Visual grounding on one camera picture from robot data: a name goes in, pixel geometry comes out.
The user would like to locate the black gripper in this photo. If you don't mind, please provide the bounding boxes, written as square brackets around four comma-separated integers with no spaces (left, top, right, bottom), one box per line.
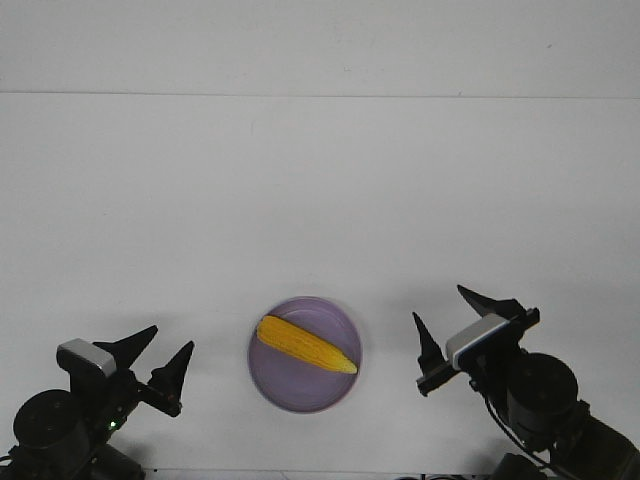
[412,285,540,396]
[70,325,195,430]

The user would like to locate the yellow corn cob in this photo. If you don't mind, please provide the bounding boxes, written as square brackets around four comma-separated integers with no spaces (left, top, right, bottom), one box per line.
[256,315,358,375]

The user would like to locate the purple round plate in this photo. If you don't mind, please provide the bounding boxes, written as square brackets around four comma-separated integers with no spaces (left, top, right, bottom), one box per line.
[247,296,362,414]

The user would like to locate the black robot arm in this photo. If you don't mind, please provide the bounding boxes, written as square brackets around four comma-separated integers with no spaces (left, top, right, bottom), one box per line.
[1,326,195,479]
[413,286,639,479]

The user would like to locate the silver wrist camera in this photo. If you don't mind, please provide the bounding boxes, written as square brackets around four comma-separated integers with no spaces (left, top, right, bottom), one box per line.
[445,313,509,371]
[56,338,117,381]

